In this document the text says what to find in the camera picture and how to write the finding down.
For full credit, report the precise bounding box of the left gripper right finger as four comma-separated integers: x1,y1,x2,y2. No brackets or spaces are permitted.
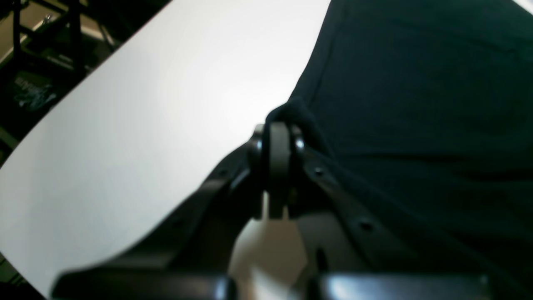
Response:
289,125,532,300

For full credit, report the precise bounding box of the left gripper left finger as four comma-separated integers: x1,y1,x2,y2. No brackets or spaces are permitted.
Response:
52,123,292,300

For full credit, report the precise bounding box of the black T-shirt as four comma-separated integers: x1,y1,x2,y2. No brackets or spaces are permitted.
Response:
266,0,533,300

